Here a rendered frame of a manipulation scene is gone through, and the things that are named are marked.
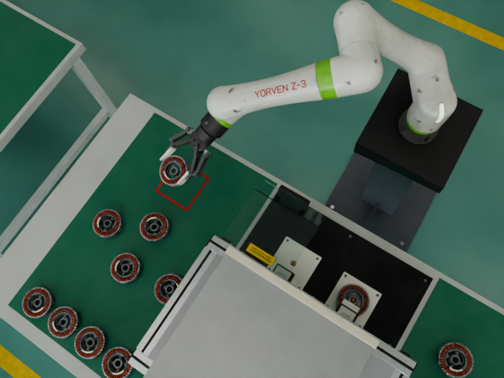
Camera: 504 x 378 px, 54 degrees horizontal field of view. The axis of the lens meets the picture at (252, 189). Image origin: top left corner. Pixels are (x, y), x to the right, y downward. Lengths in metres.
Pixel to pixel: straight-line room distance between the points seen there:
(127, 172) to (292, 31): 1.56
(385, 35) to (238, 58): 1.62
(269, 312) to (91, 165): 1.14
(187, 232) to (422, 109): 0.96
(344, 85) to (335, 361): 0.74
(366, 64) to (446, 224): 1.49
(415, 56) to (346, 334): 0.94
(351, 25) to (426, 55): 0.37
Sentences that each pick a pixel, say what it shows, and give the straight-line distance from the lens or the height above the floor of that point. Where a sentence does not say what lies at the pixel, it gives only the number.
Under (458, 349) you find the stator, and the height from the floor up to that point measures 0.78.
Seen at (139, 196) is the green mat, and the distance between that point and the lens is 2.01.
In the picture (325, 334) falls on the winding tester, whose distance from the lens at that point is 1.26.
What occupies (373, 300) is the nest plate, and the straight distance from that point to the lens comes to 1.82.
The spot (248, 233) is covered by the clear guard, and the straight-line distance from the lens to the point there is 1.56.
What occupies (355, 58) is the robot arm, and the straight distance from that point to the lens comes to 1.45.
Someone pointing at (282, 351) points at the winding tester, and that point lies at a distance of 1.26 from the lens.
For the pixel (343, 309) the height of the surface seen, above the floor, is 0.92.
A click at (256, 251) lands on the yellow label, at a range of 1.54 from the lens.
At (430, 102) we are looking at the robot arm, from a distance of 1.76.
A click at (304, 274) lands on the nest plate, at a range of 1.81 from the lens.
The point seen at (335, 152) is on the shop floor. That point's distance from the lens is 2.80.
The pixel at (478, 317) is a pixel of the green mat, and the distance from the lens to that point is 1.93.
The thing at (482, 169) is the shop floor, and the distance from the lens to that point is 2.93.
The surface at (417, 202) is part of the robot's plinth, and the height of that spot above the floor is 0.02.
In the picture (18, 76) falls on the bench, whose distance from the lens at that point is 2.48.
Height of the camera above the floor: 2.57
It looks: 70 degrees down
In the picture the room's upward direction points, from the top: 15 degrees counter-clockwise
